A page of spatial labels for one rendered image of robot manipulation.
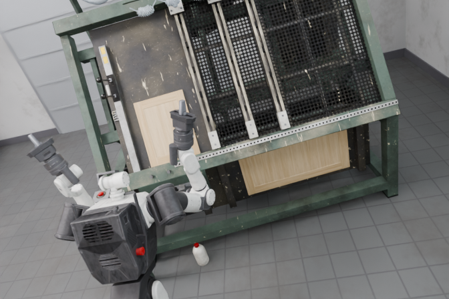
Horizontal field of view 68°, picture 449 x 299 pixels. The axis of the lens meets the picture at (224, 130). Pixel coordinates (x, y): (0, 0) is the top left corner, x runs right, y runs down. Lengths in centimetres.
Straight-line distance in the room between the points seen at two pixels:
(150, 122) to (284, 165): 115
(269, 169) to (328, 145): 51
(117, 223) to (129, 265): 19
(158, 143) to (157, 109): 24
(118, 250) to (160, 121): 130
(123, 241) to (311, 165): 193
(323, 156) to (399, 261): 92
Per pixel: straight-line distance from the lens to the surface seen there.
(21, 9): 579
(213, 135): 238
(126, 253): 139
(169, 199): 139
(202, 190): 164
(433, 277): 270
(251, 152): 241
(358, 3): 272
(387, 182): 304
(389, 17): 548
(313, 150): 284
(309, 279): 264
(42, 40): 579
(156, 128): 250
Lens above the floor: 218
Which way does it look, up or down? 29 degrees down
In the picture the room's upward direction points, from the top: 17 degrees counter-clockwise
